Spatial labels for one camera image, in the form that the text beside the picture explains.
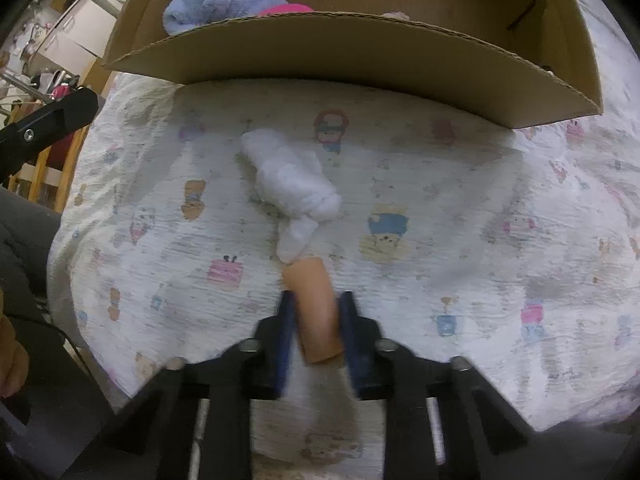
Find brown cardboard box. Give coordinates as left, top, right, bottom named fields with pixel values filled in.
left=101, top=0, right=601, bottom=130

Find white sock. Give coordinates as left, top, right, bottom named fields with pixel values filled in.
left=241, top=129, right=343, bottom=263

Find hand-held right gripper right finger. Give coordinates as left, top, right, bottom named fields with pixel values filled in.
left=339, top=290, right=531, bottom=480

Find pink heart rubber duck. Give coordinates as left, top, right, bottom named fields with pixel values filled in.
left=257, top=2, right=315, bottom=16

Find person's left leg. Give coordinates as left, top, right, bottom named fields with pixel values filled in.
left=0, top=187, right=118, bottom=480

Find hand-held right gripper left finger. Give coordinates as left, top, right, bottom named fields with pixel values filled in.
left=100, top=290, right=297, bottom=480

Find person's right leg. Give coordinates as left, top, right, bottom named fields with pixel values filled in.
left=530, top=405, right=640, bottom=480

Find red and wooden chair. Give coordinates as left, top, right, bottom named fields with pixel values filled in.
left=7, top=72, right=91, bottom=211

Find person's leg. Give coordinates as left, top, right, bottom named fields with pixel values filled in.
left=0, top=187, right=118, bottom=480
left=530, top=405, right=640, bottom=480

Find blue fluffy scrunchie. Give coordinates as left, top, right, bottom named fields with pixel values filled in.
left=164, top=0, right=291, bottom=37

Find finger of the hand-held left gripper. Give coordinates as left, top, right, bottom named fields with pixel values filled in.
left=0, top=87, right=99, bottom=178

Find white kitchen cabinets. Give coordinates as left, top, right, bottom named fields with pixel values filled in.
left=35, top=0, right=118, bottom=68

